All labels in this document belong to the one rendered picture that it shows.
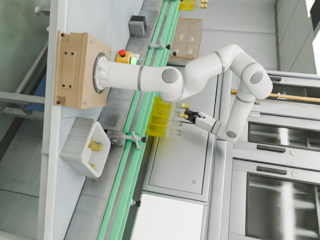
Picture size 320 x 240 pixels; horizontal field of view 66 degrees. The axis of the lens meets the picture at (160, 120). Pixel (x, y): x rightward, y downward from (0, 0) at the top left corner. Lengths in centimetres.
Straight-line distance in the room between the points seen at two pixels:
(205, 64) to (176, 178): 66
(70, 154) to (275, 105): 123
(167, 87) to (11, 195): 110
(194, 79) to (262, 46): 565
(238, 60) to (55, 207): 88
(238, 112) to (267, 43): 553
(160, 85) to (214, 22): 622
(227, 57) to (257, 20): 632
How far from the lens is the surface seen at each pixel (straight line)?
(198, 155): 137
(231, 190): 137
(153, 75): 88
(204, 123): 129
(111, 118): 120
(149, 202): 130
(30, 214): 153
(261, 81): 99
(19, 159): 169
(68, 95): 87
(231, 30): 684
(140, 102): 125
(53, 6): 105
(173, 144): 140
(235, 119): 115
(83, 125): 100
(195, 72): 90
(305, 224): 144
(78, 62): 86
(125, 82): 90
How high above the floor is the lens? 125
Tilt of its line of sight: 10 degrees down
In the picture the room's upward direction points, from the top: 98 degrees clockwise
